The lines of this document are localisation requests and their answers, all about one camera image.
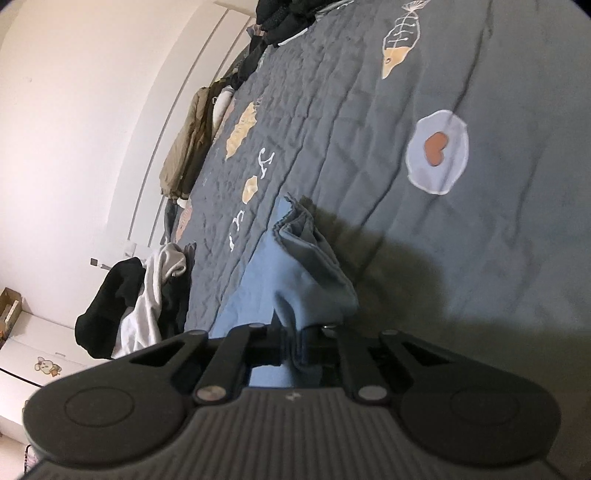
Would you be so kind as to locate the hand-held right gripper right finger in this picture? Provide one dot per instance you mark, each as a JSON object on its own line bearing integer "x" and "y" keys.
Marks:
{"x": 323, "y": 346}

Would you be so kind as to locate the white bedside cabinet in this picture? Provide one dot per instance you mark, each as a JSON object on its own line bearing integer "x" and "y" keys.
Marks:
{"x": 37, "y": 341}

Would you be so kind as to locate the cardboard box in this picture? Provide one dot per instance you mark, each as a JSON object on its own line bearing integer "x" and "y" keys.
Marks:
{"x": 10, "y": 314}

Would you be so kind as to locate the grey printed quilt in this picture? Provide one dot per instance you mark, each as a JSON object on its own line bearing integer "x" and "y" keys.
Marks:
{"x": 438, "y": 254}

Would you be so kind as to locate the black fleece garment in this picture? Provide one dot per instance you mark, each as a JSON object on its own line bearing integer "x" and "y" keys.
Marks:
{"x": 101, "y": 314}

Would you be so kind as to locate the white hooded sweatshirt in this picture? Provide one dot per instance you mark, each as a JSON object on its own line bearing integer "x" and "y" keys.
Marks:
{"x": 143, "y": 314}

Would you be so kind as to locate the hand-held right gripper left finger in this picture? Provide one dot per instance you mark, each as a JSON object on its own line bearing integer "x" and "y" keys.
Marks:
{"x": 272, "y": 346}

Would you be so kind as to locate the white wall socket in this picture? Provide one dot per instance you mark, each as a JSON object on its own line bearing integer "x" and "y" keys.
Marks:
{"x": 131, "y": 247}

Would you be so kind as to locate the stack of folded dark clothes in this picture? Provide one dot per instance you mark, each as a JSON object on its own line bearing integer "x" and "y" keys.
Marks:
{"x": 286, "y": 18}

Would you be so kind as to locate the dark brown folded garment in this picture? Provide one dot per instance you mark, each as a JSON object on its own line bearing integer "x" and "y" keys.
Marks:
{"x": 198, "y": 138}

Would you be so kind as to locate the dark crumpled garment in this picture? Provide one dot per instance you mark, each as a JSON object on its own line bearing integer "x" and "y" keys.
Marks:
{"x": 175, "y": 300}

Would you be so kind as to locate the white headboard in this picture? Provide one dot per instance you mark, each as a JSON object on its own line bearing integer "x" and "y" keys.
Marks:
{"x": 198, "y": 46}

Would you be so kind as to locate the blue bed sheet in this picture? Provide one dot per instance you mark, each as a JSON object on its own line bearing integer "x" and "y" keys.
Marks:
{"x": 277, "y": 272}

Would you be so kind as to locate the cartoon dog sticker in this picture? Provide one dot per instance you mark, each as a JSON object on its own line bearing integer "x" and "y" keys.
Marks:
{"x": 48, "y": 367}

